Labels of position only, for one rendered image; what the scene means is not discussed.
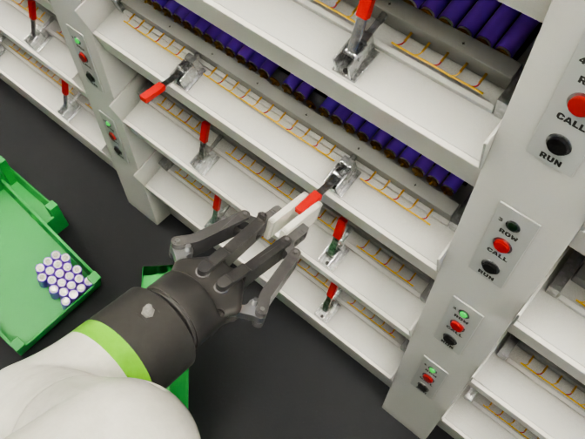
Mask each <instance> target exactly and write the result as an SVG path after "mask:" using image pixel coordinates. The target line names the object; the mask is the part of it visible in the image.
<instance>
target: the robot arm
mask: <svg viewBox="0 0 585 439"><path fill-rule="evenodd" d="M307 196H308V193H307V192H303V193H301V194H300V195H299V196H298V197H297V198H295V199H294V200H292V201H291V202H290V203H289V204H287V205H286V206H285V207H283V208H282V207H280V206H279V205H277V206H274V207H273V208H272V209H270V210H269V211H267V212H266V213H264V212H259V213H258V215H257V217H253V216H252V215H251V214H250V213H249V212H248V211H246V210H242V211H240V212H237V213H235V214H233V215H231V216H229V217H227V218H225V219H222V220H220V221H218V222H216V223H214V224H212V225H210V226H207V227H205V228H203V229H201V230H199V231H197V232H195V233H192V234H187V235H181V236H175V237H173V238H172V239H171V246H170V252H169V256H170V258H171V259H173V260H174V261H175V263H174V265H173V267H172V270H171V271H170V272H168V273H166V274H164V275H163V276H161V277H160V278H159V279H157V280H156V281H154V282H153V283H152V284H150V286H148V287H147V288H143V287H132V288H130V289H129V290H128V291H126V292H125V293H123V294H122V295H120V296H119V297H118V298H116V299H115V300H114V301H113V302H111V303H110V304H109V305H107V306H106V307H104V308H103V309H101V310H100V311H99V312H97V313H96V314H94V315H93V316H92V317H91V318H90V319H88V320H87V321H85V322H84V323H83V324H81V325H80V326H78V327H77V328H75V329H74V330H73V331H71V332H70V333H68V334H67V335H66V336H65V337H63V338H62V339H60V340H59V341H57V342H55V343H53V344H52V345H50V346H49V347H47V348H45V349H43V350H42V351H40V352H38V353H36V354H34V355H32V356H30V357H28V358H26V359H23V360H21V361H18V362H16V363H14V364H11V365H9V366H8V367H6V368H3V369H1V370H0V439H201V437H200V434H199V431H198V426H197V424H196V423H195V421H194V419H193V417H192V414H191V413H190V411H189V410H188V408H187V407H186V406H185V405H184V404H183V403H182V402H181V401H180V400H179V399H178V398H177V397H176V396H175V395H174V394H173V393H172V392H170V391H169V390H167V389H166V388H168V387H169V386H170V385H171V384H172V383H173V382H174V381H175V380H176V379H178V378H179V377H180V376H181V375H182V374H183V373H184V372H185V371H186V370H187V369H188V368H189V367H190V366H191V365H192V364H193V363H194V362H195V358H196V349H197V348H198V347H199V346H200V345H201V344H202V343H203V342H205V341H206V340H207V339H208V338H209V337H210V336H211V335H213V334H214V333H215V332H216V331H217V330H218V329H219V328H220V327H221V326H223V325H224V324H226V323H228V322H233V321H235V320H237V319H238V318H241V319H245V320H249V321H252V325H253V326H254V327H256V328H261V327H262V326H263V324H264V322H265V319H266V315H267V313H268V309H269V306H270V305H271V303H272V301H273V300H274V298H275V297H276V295H277V294H278V293H279V291H280V289H281V288H282V287H283V286H284V285H285V283H286V281H287V280H288V278H289V277H290V276H291V274H292V273H293V271H294V269H295V268H296V266H297V264H298V261H299V257H300V255H301V251H300V250H299V249H298V248H295V247H296V246H297V245H298V244H299V243H300V242H302V241H303V240H304V239H305V238H306V235H307V233H308V230H309V226H310V225H311V224H312V223H314V222H315V221H316V220H317V218H318V216H319V212H320V209H321V207H322V203H321V202H319V201H317V202H316V203H315V204H313V205H312V206H310V207H309V208H307V209H306V210H305V211H304V212H303V213H302V214H300V215H299V214H298V213H296V212H295V207H296V206H297V205H298V204H299V203H300V202H301V201H302V200H303V199H305V198H306V197H307ZM298 215H299V216H298ZM297 216H298V217H297ZM295 217H296V218H295ZM294 218H295V219H294ZM290 221H291V222H290ZM289 222H290V223H289ZM280 229H281V231H280V234H279V238H278V240H276V241H275V242H273V243H272V244H271V245H270V246H269V247H267V248H266V249H264V250H263V251H262V252H260V253H258V254H257V255H256V256H254V257H253V258H251V259H250V260H248V261H247V262H246V263H245V264H244V263H241V264H240V265H239V266H237V267H235V268H232V267H230V265H231V264H232V263H233V262H234V261H235V260H236V259H237V258H239V257H240V256H241V255H242V254H243V253H244V252H245V251H246V250H247V249H248V248H250V247H251V246H252V245H253V244H254V243H255V242H256V241H257V240H259V239H260V238H261V236H262V234H264V235H263V236H264V238H266V239H267V240H269V239H270V238H271V237H272V236H273V235H274V234H275V233H277V232H278V231H279V230H280ZM229 239H231V240H230V241H229V242H228V243H226V244H225V245H224V246H223V247H220V248H218V249H217V250H216V251H215V252H214V253H213V254H211V255H210V256H207V257H196V258H192V257H193V256H196V255H198V254H200V253H203V252H204V251H206V250H208V249H210V248H212V247H215V246H216V245H219V244H221V243H223V242H225V241H227V240H229ZM281 260H283V261H282V262H281V263H280V265H279V267H278V268H277V269H276V271H275V272H274V273H273V275H272V277H271V278H270V279H269V281H268V282H267V283H266V284H265V286H264V287H263V288H262V290H261V292H260V294H259V297H258V298H257V297H254V298H253V299H251V300H249V302H248V303H247V304H245V305H242V299H243V291H244V290H245V289H246V288H247V286H248V285H249V284H250V283H252V282H253V281H254V280H256V279H257V278H258V277H259V276H260V275H262V274H263V273H265V272H266V271H267V270H269V269H270V268H271V267H273V266H274V265H276V264H277V263H278V262H280V261H281Z"/></svg>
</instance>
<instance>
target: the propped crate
mask: <svg viewBox="0 0 585 439"><path fill-rule="evenodd" d="M53 251H59V252H60V253H61V255H62V254H63V253H67V254H69V255H70V257H71V264H72V267H74V266H75V265H79V266H80V267H81V268H82V275H83V276H84V279H85V278H86V277H87V280H88V281H89V282H90V283H91V284H92V286H91V287H90V288H89V289H88V290H87V291H85V292H84V293H83V294H82V295H81V296H80V297H78V298H77V299H76V300H75V301H74V302H73V303H71V304H70V305H69V306H68V307H67V308H66V309H65V310H63V309H62V305H61V300H60V297H59V298H58V299H57V300H54V299H52V298H51V296H50V292H49V286H48V287H46V288H43V287H40V285H39V283H38V280H37V272H36V269H35V266H36V265H37V264H39V263H42V264H43V260H44V258H46V257H51V256H50V255H51V253H52V252H53ZM100 286H101V276H100V275H99V274H98V273H97V272H96V271H93V270H92V269H91V268H90V267H89V266H88V265H87V264H86V263H85V262H84V261H83V260H82V259H81V258H80V257H79V256H78V255H77V254H76V253H75V252H74V251H73V250H72V249H71V248H70V247H69V246H68V245H67V244H66V243H65V242H64V241H63V240H62V239H61V238H60V237H59V236H58V235H57V234H56V233H55V232H54V231H53V230H52V229H51V228H50V227H49V226H48V225H47V224H46V223H45V222H44V220H43V219H42V218H41V217H40V216H39V215H38V214H37V213H36V212H35V211H34V210H33V209H32V208H31V207H30V206H29V205H28V204H27V203H26V202H25V201H24V200H23V199H22V198H21V197H20V196H19V195H18V194H17V193H16V192H15V191H14V190H13V189H12V188H11V187H10V186H9V185H8V184H7V183H6V182H5V181H4V180H3V179H2V178H1V175H0V336H1V337H2V338H3V339H4V340H5V341H6V342H7V343H8V344H9V345H10V346H11V347H12V348H13V349H14V350H15V351H16V352H17V353H18V354H20V355H23V354H24V353H25V352H26V351H27V350H28V349H29V348H31V347H32V346H33V345H34V344H35V343H36V342H38V341H39V340H40V339H41V338H42V337H43V336H44V335H46V334H47V333H48V332H49V331H50V330H51V329H53V328H54V327H55V326H56V325H57V324H58V323H59V322H60V321H61V320H62V319H63V318H64V317H65V316H67V315H68V314H69V313H70V312H71V311H72V310H73V309H75V308H76V307H77V306H78V305H79V304H80V303H82V302H83V301H84V300H85V299H86V298H87V297H88V296H90V295H91V294H92V293H93V292H94V291H95V290H97V289H98V288H99V287H100Z"/></svg>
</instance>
